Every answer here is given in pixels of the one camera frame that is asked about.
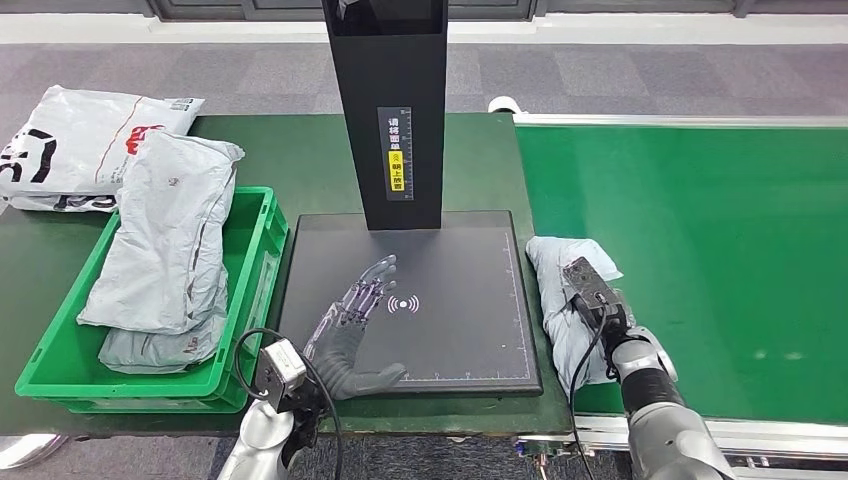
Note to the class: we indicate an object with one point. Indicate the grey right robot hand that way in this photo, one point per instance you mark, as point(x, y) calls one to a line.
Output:
point(613, 321)

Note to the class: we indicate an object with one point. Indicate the large grey parcel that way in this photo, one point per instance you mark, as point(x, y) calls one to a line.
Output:
point(166, 252)

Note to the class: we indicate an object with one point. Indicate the green conveyor belt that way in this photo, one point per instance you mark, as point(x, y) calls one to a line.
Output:
point(696, 199)

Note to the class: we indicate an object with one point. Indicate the black inbound scanner machine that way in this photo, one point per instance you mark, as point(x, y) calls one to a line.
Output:
point(391, 66)

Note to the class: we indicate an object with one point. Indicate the black and yellow label sticker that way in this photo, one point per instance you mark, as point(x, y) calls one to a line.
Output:
point(395, 172)

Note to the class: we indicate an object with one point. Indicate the dark green table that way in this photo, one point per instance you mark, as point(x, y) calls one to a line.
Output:
point(298, 152)

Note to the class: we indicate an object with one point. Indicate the green plastic crate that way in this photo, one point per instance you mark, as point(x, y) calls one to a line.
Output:
point(252, 265)

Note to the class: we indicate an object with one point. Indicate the white bag with black print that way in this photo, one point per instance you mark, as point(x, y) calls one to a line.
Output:
point(73, 132)
point(60, 203)

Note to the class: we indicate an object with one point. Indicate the round silver metal base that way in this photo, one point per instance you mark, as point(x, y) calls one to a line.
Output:
point(30, 450)

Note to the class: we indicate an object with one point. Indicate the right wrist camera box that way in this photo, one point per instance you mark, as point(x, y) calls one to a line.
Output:
point(586, 278)

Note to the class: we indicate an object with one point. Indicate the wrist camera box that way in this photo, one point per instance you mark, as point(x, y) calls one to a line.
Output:
point(586, 278)
point(281, 371)

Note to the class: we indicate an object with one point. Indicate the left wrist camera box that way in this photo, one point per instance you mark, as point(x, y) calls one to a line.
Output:
point(281, 371)

